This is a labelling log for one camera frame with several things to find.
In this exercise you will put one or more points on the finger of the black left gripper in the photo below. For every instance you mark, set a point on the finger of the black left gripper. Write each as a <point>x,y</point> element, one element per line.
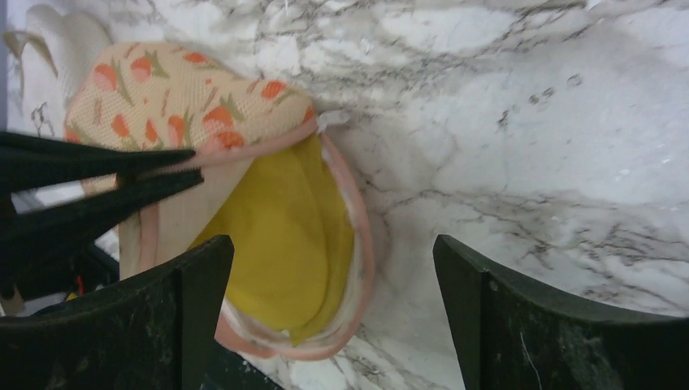
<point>29,162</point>
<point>31,240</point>

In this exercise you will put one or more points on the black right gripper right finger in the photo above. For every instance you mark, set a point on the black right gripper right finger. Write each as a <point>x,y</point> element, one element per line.
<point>511,331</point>

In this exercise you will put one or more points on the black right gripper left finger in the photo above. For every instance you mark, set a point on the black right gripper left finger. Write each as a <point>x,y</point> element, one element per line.
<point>154,330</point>

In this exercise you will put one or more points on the yellow bra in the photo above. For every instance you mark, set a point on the yellow bra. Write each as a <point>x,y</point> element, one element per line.
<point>293,241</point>

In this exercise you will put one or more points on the floral mesh laundry bag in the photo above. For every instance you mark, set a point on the floral mesh laundry bag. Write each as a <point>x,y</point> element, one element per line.
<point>162,96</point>

